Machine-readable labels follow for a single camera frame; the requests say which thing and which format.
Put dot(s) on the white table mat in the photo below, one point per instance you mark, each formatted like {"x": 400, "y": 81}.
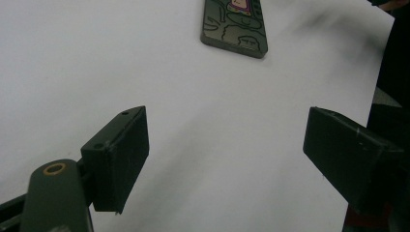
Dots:
{"x": 193, "y": 129}

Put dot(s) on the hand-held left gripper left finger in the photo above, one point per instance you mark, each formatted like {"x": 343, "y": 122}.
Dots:
{"x": 122, "y": 161}

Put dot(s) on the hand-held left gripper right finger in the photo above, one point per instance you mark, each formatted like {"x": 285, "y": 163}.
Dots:
{"x": 348, "y": 158}

